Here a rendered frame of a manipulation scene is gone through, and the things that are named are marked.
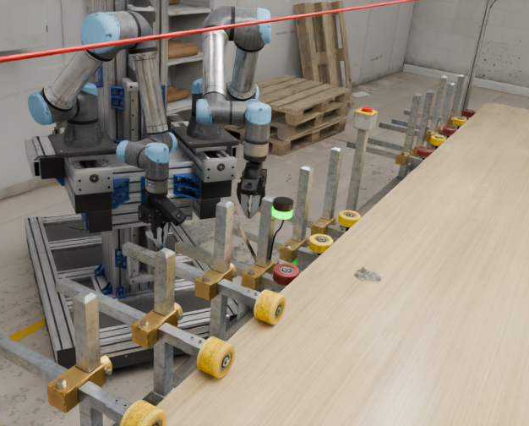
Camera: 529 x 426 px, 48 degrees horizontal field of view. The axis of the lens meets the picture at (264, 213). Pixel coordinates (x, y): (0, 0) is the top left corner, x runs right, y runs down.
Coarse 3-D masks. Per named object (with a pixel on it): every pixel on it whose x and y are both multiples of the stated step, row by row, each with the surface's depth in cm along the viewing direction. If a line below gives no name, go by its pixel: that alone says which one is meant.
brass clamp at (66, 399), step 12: (108, 360) 128; (72, 372) 122; (84, 372) 123; (96, 372) 124; (108, 372) 126; (48, 384) 119; (72, 384) 119; (84, 384) 121; (96, 384) 125; (48, 396) 120; (60, 396) 117; (72, 396) 119; (60, 408) 119; (72, 408) 120
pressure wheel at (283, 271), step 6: (282, 264) 183; (288, 264) 183; (276, 270) 179; (282, 270) 180; (288, 270) 180; (294, 270) 180; (276, 276) 178; (282, 276) 177; (288, 276) 177; (294, 276) 177; (276, 282) 179; (282, 282) 178; (288, 282) 177
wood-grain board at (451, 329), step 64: (512, 128) 351; (448, 192) 250; (512, 192) 257; (320, 256) 190; (384, 256) 194; (448, 256) 198; (512, 256) 202; (256, 320) 156; (320, 320) 158; (384, 320) 161; (448, 320) 164; (512, 320) 166; (192, 384) 132; (256, 384) 134; (320, 384) 136; (384, 384) 138; (448, 384) 140; (512, 384) 142
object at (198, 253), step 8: (176, 248) 199; (184, 248) 197; (192, 248) 196; (200, 248) 197; (192, 256) 196; (200, 256) 194; (208, 256) 192; (208, 264) 194; (232, 264) 189; (240, 264) 190; (240, 272) 188; (264, 280) 184; (272, 280) 183; (272, 288) 183; (280, 288) 182
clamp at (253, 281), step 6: (270, 264) 189; (246, 270) 184; (258, 270) 185; (264, 270) 185; (270, 270) 190; (246, 276) 182; (252, 276) 182; (258, 276) 182; (246, 282) 183; (252, 282) 182; (258, 282) 183; (252, 288) 183
